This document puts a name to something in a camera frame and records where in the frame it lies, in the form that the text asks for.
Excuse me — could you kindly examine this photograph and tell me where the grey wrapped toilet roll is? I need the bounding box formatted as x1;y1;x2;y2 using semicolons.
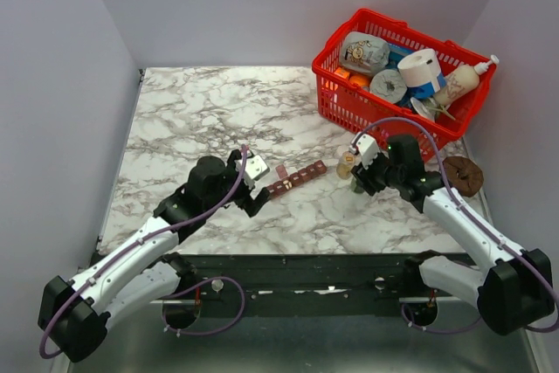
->
369;69;408;104

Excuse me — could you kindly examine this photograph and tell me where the orange box in basket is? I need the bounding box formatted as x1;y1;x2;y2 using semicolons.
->
334;66;352;79

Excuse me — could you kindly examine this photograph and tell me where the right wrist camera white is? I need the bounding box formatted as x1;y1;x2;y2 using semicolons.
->
349;133;381;169

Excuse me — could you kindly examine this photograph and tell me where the red plastic shopping basket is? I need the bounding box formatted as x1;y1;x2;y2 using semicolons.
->
312;9;497;149

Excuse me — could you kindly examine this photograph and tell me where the grey printed snack bag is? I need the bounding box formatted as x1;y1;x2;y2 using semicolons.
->
339;31;390;77

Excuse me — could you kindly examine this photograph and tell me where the purple cable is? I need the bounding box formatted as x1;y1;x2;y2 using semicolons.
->
353;117;556;334
38;144;252;359

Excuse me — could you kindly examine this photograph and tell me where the cream lotion pump bottle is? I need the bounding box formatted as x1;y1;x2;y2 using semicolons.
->
433;55;500;107

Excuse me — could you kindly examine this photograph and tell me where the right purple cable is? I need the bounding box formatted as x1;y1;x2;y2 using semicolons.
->
353;117;556;334

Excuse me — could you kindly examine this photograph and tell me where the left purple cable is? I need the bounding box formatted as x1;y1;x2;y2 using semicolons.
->
38;144;252;359

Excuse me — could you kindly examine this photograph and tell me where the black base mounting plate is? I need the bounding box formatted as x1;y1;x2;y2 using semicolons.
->
157;252;455;326

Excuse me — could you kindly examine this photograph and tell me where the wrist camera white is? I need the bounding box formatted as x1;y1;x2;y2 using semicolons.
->
349;133;381;169
243;155;270;190

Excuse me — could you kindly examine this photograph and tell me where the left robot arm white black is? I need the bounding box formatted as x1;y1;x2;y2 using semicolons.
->
38;146;269;363

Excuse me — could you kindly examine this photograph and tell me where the green pill bottle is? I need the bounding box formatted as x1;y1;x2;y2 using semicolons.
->
351;180;364;194

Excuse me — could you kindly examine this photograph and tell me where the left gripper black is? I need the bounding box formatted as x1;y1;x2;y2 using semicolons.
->
204;151;273;218

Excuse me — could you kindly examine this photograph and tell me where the white toilet paper roll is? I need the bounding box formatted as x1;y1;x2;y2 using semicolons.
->
397;48;442;89

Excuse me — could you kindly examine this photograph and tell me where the orange fruit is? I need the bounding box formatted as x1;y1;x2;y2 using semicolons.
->
349;74;372;91

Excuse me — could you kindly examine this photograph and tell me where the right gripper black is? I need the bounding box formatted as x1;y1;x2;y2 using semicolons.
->
350;147;403;197

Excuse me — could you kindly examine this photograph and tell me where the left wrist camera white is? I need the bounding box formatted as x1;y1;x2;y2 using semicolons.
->
243;155;270;190

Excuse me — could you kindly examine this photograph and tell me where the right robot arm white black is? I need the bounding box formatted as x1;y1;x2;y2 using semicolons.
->
350;135;555;335

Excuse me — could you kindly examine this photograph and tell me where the clear pill bottle orange label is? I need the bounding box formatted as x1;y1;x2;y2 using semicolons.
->
336;151;355;180

